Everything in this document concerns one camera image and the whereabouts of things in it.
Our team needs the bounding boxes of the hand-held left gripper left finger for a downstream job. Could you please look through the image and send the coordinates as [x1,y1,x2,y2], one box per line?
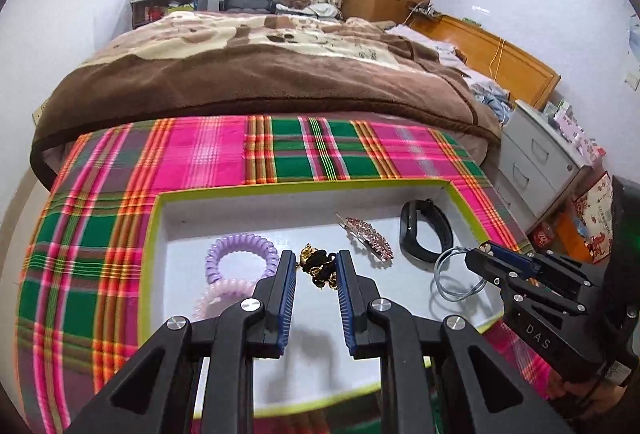
[65,250,298,434]

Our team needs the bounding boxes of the pink green plaid cloth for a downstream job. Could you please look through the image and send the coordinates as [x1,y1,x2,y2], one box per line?
[15,114,551,434]

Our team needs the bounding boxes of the yellow cable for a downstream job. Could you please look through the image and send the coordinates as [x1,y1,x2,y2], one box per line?
[490,36,506,80]

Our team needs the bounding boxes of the yellow-green shallow box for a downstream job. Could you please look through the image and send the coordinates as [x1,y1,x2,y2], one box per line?
[139,178,535,421]

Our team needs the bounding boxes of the white power strip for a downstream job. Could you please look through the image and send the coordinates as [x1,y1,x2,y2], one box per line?
[407,0,443,17]

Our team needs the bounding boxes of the person's right hand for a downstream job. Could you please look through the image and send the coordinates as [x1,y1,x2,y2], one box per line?
[547,366,630,420]

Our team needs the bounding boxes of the silver wire bangle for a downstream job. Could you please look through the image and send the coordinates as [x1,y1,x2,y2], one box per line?
[431,245,493,304]

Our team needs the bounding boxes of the grey drawer cabinet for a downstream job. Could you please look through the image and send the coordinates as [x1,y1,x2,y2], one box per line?
[497,100,603,225]

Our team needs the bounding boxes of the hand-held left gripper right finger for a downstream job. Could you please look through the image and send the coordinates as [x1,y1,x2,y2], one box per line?
[335,250,576,434]

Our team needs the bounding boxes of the bed with brown blanket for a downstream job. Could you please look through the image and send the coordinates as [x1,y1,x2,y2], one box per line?
[29,9,503,182]

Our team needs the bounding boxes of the black gold hair tie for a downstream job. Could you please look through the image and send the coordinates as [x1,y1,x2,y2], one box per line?
[298,243,343,290]

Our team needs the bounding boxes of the black wristband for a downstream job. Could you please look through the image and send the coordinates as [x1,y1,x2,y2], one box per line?
[399,198,458,265]

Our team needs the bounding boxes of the white blue bedding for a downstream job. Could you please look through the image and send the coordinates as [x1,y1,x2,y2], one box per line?
[385,24,516,125]

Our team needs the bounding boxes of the pale pink spiral hair tie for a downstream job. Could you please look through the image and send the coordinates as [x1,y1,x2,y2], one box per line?
[192,278,261,322]

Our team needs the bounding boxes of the pink rhinestone hair clip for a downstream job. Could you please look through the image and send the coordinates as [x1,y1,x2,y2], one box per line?
[336,212,395,267]

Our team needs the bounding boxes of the purple spiral hair tie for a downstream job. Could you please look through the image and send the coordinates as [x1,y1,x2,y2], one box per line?
[205,234,280,285]

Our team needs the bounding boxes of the pink white boxes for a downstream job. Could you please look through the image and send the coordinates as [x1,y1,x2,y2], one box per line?
[542,99,603,160]

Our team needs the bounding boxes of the orange box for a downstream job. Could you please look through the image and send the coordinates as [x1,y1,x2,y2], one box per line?
[555,214,586,260]

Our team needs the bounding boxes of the shelf with bottles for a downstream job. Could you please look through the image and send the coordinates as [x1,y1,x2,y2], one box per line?
[131,0,211,30]

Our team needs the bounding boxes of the wooden headboard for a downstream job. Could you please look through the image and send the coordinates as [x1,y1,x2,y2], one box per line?
[405,13,561,110]

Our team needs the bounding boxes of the red soda package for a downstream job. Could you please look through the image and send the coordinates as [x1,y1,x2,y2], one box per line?
[530,221,561,255]

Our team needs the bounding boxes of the red white printed bag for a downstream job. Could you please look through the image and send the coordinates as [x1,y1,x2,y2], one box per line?
[572,171,616,265]

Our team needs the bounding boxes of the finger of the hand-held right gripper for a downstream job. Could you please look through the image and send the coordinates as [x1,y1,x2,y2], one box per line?
[465,246,586,315]
[480,241,598,300]

